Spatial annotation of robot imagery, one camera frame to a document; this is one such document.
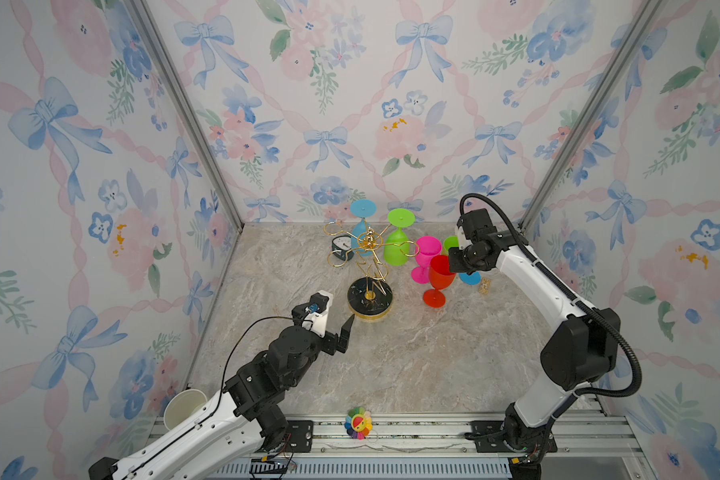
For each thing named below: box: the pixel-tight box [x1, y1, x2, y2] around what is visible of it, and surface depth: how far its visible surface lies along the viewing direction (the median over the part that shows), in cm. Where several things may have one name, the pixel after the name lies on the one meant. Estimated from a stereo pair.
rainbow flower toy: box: [344, 407, 373, 440], surface depth 76 cm
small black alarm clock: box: [332, 235, 355, 261], surface depth 109 cm
